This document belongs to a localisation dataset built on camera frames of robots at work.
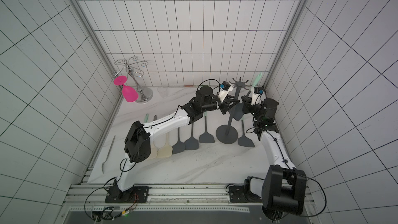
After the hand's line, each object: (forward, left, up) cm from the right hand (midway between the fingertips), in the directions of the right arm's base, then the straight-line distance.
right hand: (245, 94), depth 81 cm
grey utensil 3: (-14, +21, -25) cm, 35 cm away
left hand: (-8, +6, +2) cm, 10 cm away
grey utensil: (-10, +4, +1) cm, 11 cm away
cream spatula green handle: (-3, +62, -24) cm, 66 cm away
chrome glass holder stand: (+18, +68, -23) cm, 74 cm away
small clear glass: (+18, +54, -20) cm, 60 cm away
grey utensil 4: (-18, +28, -25) cm, 42 cm away
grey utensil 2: (-15, -2, -25) cm, 29 cm away
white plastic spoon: (-33, +76, -24) cm, 86 cm away
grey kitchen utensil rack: (-11, +7, -24) cm, 27 cm away
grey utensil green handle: (-21, +36, -23) cm, 47 cm away
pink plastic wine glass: (+5, +70, -8) cm, 71 cm away
